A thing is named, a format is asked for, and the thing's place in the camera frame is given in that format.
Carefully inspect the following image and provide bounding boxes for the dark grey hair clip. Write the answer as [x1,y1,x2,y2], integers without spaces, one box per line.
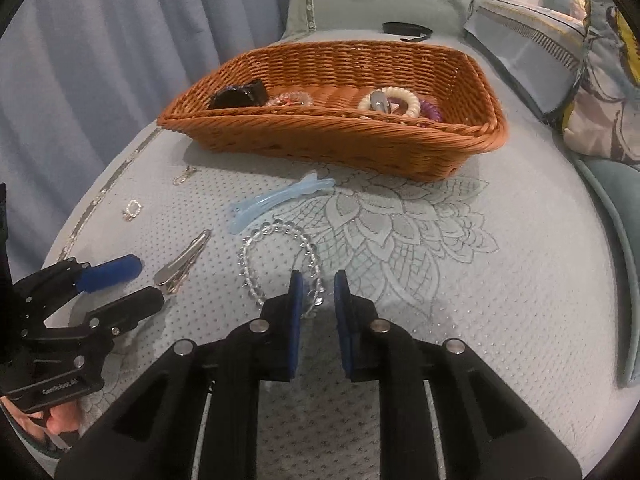
[370,90,392,114]

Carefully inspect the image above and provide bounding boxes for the light blue hair clip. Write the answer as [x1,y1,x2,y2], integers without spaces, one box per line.
[229,171,335,235]

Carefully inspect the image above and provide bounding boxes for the striped blue pillow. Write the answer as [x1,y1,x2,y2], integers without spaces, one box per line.
[463,0,586,119]

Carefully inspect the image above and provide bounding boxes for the purple spiral hair tie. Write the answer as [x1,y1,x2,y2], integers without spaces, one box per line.
[418,97,445,124]

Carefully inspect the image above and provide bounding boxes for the teal velvet cushion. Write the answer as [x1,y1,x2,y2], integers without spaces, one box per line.
[572,154,639,387]

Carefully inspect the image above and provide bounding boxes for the brown wicker basket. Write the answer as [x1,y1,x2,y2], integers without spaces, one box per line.
[157,40,508,182]

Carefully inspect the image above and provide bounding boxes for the person's left hand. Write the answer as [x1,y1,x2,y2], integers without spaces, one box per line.
[1,396,82,458]

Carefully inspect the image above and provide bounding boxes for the gold earring with black stone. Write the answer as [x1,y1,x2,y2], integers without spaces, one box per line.
[172,166,198,185]

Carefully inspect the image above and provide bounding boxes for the clear crystal bead bracelet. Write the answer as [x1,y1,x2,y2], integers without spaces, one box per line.
[235,221,327,319]

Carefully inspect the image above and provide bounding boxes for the silver metal hair clip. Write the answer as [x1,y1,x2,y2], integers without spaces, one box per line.
[153,229,212,295]

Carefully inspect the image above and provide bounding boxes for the red charm bead bracelet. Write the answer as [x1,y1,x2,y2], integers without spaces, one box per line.
[264,90,317,110]

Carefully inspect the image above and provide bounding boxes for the cream spiral hair tie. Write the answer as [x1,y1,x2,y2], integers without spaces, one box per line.
[357,86,423,117]

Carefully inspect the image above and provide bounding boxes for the gold square earring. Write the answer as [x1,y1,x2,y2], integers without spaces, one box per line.
[122,200,143,222]

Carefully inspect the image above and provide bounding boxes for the black hair band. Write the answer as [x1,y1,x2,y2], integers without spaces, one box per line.
[382,22,433,44]

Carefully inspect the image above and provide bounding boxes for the blue curtain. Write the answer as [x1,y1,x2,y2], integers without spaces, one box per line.
[1,0,288,278]

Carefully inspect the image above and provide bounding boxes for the large floral cushion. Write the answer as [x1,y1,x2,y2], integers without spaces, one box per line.
[563,0,639,165]

